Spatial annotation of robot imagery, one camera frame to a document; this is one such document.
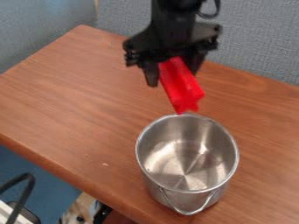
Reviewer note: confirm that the red plastic block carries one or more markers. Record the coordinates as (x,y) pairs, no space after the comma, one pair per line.
(181,85)

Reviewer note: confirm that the metal pot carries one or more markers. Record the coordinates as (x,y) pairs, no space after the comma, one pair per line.
(189,157)

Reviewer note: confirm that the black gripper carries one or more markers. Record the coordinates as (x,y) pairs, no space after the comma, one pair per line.
(174,34)

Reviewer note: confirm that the grey device under table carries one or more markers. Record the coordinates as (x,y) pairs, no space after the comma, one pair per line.
(26,217)

